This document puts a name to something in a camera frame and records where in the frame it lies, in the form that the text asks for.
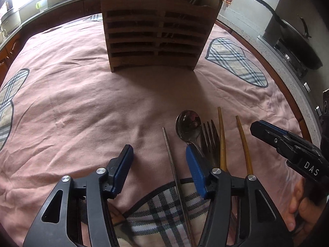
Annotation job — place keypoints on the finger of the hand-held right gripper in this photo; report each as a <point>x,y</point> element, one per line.
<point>264,135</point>
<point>279,130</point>

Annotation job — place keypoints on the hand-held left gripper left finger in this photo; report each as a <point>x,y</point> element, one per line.
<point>123,169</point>

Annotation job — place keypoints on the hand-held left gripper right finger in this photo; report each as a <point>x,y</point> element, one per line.
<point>195,169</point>

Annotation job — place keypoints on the wooden chopstick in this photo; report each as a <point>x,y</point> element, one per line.
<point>244,146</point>
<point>221,139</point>

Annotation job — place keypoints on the metal fork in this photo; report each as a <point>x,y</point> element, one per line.
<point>210,139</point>

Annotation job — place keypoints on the metal spoon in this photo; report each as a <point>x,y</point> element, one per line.
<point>187,126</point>

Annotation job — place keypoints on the wooden utensil holder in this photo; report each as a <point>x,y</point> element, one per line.
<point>154,30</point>

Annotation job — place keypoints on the person's right hand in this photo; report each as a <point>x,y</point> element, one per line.
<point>298,203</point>

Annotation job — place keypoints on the gas stove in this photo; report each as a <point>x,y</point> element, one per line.
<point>290,61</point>

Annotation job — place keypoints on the pink tablecloth with plaid hearts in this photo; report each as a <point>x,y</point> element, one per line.
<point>77,108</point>

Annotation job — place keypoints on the black wok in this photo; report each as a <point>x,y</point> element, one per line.
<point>300,54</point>

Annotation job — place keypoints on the black wok lid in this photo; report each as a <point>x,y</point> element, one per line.
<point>305,27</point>

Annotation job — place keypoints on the small white electric pot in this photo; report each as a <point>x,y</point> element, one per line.
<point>3,35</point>

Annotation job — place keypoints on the green and white cup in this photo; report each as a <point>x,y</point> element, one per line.
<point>42,4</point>

